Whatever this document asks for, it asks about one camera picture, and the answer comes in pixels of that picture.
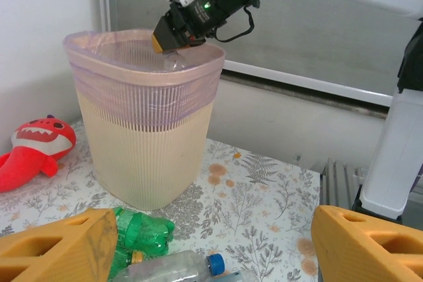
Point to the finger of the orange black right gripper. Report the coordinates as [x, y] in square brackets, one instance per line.
[167, 36]
[191, 40]

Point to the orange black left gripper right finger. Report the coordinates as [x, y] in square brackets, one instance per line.
[363, 255]

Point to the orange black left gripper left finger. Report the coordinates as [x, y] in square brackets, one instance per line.
[49, 255]

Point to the green Sprite bottle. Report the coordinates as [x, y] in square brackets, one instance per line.
[148, 229]
[120, 259]

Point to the crushed clear bottle blue cap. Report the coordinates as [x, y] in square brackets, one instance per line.
[178, 268]

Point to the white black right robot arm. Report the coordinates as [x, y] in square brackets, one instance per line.
[390, 163]

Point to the cream bin with pink liner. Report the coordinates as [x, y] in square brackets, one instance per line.
[142, 163]

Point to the red shark plush toy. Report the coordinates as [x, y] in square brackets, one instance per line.
[33, 150]

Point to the floral tablecloth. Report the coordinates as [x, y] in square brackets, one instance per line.
[264, 196]

